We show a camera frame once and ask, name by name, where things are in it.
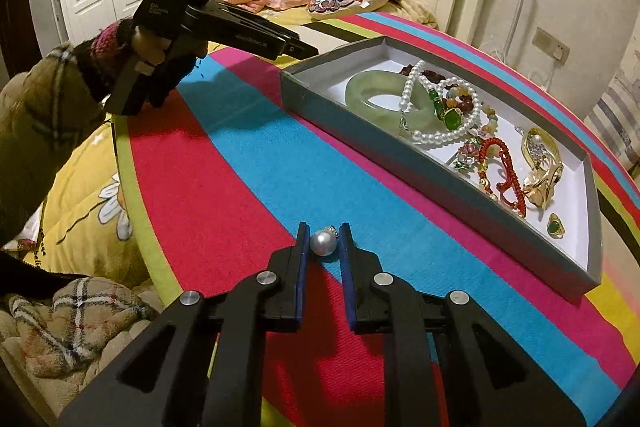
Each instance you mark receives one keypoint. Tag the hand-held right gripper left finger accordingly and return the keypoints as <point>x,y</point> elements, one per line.
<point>301,267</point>

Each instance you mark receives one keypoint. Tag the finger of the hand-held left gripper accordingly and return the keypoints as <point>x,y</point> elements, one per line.
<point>250,39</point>
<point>265,27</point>

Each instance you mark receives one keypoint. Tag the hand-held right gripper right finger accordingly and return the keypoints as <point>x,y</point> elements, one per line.
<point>346,267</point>

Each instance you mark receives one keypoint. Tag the pearl earring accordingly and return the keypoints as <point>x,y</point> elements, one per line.
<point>321,244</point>

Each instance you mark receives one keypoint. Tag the grey jewelry box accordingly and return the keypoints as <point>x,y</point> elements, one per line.
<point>400,167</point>

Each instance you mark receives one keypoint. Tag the white pearl strand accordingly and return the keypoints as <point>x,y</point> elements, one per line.
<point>452,136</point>

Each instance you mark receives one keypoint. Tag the person's left forearm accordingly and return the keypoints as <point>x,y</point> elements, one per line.
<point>40,117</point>

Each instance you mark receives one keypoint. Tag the person's left hand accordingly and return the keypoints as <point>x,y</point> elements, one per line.
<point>150,49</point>

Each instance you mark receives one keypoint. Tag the rainbow striped cloth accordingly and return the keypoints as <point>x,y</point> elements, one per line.
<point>240,167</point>

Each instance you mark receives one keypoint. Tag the green jade bangle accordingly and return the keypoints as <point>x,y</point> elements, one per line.
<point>362,94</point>

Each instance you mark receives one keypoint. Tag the enamel flower brooch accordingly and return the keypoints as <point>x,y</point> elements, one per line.
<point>467,152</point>

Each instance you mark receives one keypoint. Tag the green gem pendant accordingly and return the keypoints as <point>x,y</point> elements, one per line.
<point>452,119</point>

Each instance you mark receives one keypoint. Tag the yellow daisy quilt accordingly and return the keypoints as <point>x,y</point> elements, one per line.
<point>85,187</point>

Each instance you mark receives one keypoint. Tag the gold brooch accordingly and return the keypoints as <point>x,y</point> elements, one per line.
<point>547,177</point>

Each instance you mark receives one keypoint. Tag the beige plaid plush clothing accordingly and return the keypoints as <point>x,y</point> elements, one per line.
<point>75,322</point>

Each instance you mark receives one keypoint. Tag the white slim stand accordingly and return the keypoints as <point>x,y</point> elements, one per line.
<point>520,7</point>

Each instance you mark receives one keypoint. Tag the white charger plug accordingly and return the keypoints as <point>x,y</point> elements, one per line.
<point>559,53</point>

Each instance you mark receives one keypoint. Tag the patterned curtain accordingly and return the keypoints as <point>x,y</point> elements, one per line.
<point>615,117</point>

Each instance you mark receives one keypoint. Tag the wall socket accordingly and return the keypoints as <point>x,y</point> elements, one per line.
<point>545,41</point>

